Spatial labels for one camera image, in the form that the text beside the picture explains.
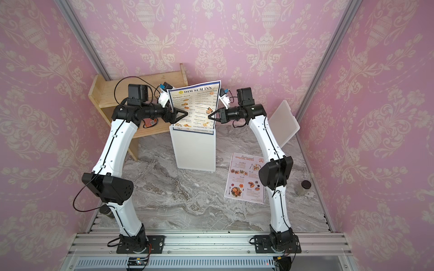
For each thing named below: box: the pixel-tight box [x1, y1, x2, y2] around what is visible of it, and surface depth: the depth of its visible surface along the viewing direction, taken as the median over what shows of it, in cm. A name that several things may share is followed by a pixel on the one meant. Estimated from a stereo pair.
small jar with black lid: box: [295, 180, 312, 198], surface depth 84 cm
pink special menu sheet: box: [223, 151, 266, 205], surface depth 96 cm
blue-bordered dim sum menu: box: [166, 80, 222, 135], surface depth 77 cm
